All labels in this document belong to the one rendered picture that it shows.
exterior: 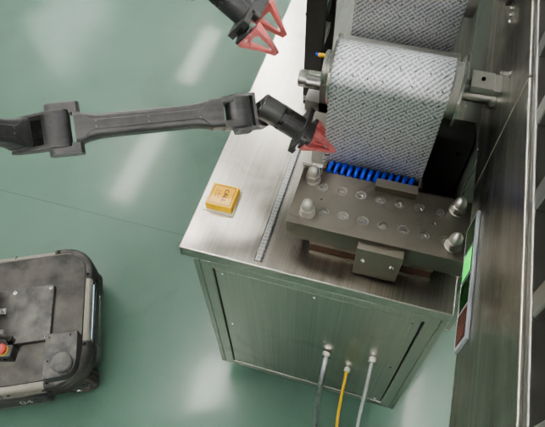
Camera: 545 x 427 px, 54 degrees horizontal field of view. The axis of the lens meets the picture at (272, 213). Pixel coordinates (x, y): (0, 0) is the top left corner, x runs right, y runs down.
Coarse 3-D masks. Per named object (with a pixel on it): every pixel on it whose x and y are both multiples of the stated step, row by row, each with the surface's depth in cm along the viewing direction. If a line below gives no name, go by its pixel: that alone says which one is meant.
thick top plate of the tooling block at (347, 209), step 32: (320, 192) 122; (352, 192) 122; (384, 192) 122; (288, 224) 119; (320, 224) 117; (352, 224) 117; (384, 224) 117; (416, 224) 117; (448, 224) 116; (416, 256) 114; (448, 256) 112
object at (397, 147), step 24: (336, 120) 116; (360, 120) 114; (384, 120) 112; (336, 144) 122; (360, 144) 120; (384, 144) 118; (408, 144) 116; (432, 144) 114; (384, 168) 124; (408, 168) 122
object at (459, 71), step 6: (456, 66) 104; (462, 66) 104; (456, 72) 103; (462, 72) 103; (456, 78) 103; (462, 78) 103; (456, 84) 103; (456, 90) 103; (450, 96) 104; (456, 96) 103; (450, 102) 104; (456, 102) 104; (450, 108) 105; (444, 114) 107; (450, 114) 107
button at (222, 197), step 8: (216, 184) 137; (216, 192) 136; (224, 192) 136; (232, 192) 136; (208, 200) 134; (216, 200) 134; (224, 200) 134; (232, 200) 134; (216, 208) 135; (224, 208) 134; (232, 208) 134
